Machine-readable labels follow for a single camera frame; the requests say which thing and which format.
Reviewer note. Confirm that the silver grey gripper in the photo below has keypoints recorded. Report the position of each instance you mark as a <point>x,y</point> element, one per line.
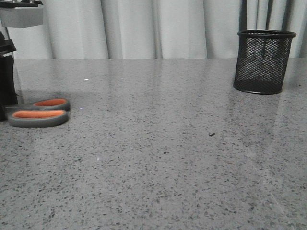
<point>14,14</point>

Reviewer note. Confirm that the grey orange handled scissors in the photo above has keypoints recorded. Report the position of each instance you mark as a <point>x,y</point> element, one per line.
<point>45,113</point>

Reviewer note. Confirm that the black mesh pen bucket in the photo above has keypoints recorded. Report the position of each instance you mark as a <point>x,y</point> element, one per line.
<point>262,60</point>

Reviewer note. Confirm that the grey curtain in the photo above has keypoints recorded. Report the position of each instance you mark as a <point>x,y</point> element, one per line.
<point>148,29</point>

